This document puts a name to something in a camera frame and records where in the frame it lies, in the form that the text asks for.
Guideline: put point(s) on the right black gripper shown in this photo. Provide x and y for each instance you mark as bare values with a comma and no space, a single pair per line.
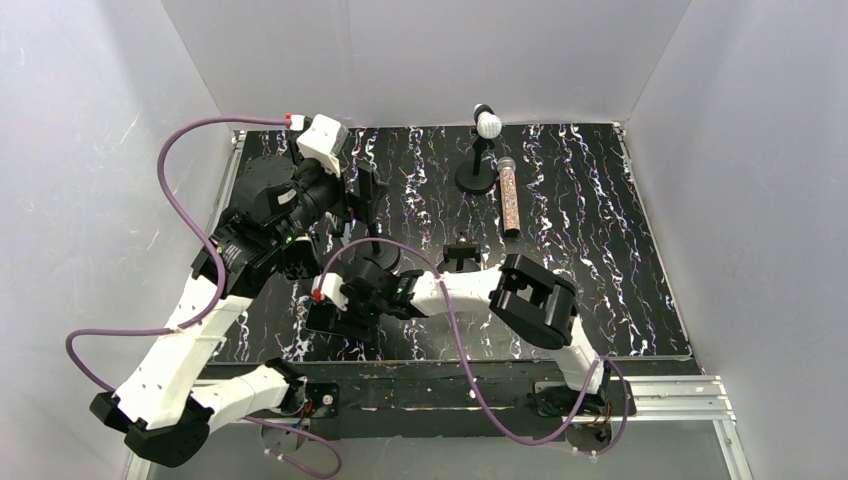
332,316

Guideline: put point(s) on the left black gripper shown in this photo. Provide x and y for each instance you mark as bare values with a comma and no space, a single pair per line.
365,196

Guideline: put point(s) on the black phone stand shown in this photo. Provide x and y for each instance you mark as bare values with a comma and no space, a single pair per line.
302,259
386,255

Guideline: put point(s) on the black phone blue edge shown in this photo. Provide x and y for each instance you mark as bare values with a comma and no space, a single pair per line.
325,317

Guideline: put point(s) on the black phone stand front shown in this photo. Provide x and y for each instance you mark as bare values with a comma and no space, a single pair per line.
302,259

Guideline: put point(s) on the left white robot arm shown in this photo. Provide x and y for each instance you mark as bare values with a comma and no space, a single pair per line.
266,229

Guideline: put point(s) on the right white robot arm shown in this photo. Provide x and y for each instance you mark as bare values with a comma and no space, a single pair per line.
536,304

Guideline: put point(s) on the black microphone stand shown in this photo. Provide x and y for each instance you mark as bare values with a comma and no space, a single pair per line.
474,176

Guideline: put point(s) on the glitter microphone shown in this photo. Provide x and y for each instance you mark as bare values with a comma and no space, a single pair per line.
510,215

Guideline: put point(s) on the white microphone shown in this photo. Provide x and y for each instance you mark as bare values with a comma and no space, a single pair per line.
488,125

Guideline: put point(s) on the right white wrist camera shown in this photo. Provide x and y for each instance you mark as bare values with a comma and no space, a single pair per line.
328,288

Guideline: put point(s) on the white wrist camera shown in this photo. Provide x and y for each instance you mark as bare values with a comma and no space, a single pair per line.
323,141
328,288

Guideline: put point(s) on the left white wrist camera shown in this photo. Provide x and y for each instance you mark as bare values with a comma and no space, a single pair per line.
323,141

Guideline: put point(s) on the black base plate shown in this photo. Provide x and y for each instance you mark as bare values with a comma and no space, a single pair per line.
427,399

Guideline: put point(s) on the aluminium frame rail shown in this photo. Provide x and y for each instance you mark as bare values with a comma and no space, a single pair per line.
166,418

